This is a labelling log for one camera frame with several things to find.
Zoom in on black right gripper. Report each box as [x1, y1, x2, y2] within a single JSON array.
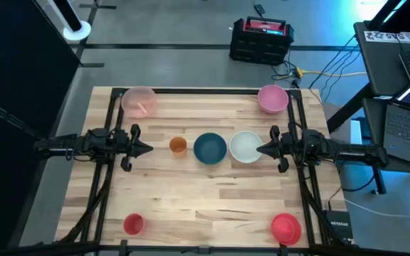
[[256, 124, 299, 174]]

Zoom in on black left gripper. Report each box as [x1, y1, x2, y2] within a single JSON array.
[[119, 123, 154, 173]]

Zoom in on translucent pink plastic bowl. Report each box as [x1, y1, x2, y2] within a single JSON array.
[[120, 85, 157, 119]]

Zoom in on pale white bowl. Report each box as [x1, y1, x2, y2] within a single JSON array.
[[228, 130, 264, 164]]

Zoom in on orange plastic cup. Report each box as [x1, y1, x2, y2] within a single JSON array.
[[169, 136, 188, 159]]

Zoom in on opaque pink bowl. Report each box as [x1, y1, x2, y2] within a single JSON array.
[[257, 84, 290, 114]]

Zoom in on dark teal bowl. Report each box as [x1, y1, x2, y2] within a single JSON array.
[[193, 132, 228, 166]]

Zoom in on red plastic cup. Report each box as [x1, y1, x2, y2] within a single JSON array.
[[122, 213, 146, 236]]

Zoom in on red plastic bowl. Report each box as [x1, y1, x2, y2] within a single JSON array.
[[270, 213, 303, 247]]

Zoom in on black divider panel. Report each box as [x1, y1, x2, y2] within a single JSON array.
[[0, 0, 81, 256]]

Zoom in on white round stand base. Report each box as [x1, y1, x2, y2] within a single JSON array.
[[63, 20, 92, 41]]

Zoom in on open grey laptop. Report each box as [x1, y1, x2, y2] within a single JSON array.
[[382, 65, 410, 170]]

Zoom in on black stand pole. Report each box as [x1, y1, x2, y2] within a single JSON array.
[[53, 0, 83, 32]]

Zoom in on white printed label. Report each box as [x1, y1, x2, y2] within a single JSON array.
[[364, 31, 410, 44]]

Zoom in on black cable bundle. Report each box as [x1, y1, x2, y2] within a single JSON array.
[[57, 174, 110, 245], [299, 177, 341, 246]]

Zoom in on black metal table frame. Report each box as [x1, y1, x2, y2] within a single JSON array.
[[73, 87, 337, 252]]

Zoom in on yellow cable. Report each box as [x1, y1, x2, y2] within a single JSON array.
[[296, 67, 368, 78]]

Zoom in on black Netgear network switch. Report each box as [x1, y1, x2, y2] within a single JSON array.
[[324, 209, 354, 245]]

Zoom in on black floor cables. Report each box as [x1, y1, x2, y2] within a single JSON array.
[[270, 33, 362, 104]]

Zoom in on white cable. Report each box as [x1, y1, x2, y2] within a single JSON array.
[[343, 198, 410, 218]]

